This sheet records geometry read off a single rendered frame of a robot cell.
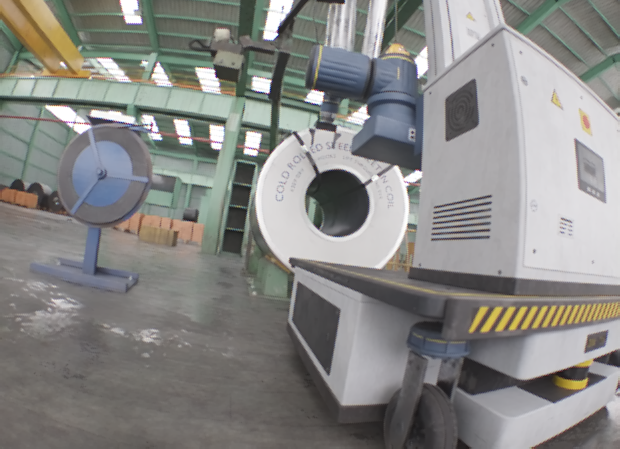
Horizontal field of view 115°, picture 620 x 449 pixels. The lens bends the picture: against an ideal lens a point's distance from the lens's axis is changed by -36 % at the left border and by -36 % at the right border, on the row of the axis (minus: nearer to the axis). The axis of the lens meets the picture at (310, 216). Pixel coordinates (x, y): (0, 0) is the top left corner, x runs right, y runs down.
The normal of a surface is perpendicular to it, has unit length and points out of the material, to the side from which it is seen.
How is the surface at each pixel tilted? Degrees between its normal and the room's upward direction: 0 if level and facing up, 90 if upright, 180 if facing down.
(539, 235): 90
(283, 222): 90
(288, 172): 90
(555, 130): 90
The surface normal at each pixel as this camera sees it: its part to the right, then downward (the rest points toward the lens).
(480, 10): 0.21, -0.09
